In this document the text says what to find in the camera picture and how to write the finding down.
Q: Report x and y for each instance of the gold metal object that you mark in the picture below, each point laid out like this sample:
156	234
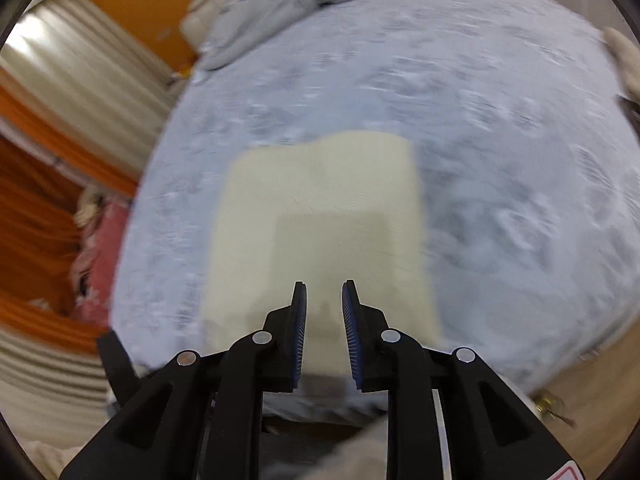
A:
547	405

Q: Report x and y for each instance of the butterfly print bed sheet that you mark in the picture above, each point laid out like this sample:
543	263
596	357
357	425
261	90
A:
500	160

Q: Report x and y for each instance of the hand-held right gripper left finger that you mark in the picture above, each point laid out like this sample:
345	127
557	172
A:
299	340

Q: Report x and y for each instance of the pile of beige clothes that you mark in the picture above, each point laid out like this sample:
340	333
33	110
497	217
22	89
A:
90	210

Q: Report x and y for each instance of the cream cloth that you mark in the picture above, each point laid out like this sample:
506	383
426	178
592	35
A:
622	55

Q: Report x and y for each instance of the cream knit cardigan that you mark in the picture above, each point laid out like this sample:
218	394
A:
320	195

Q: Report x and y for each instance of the grey pants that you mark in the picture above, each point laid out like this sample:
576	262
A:
340	452

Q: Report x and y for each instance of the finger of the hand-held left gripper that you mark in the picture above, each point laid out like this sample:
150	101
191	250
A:
117	365

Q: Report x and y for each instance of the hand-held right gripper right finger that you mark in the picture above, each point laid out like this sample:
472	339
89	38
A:
350	340

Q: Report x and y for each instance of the orange curtain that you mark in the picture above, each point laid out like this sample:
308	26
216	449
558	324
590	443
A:
35	210

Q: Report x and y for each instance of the pink blanket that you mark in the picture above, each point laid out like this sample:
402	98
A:
105	260

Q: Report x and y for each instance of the grey duvet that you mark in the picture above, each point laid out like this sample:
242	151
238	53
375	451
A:
280	5

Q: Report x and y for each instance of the cream pleated curtain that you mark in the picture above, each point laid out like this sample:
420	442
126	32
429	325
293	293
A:
75	60
45	385

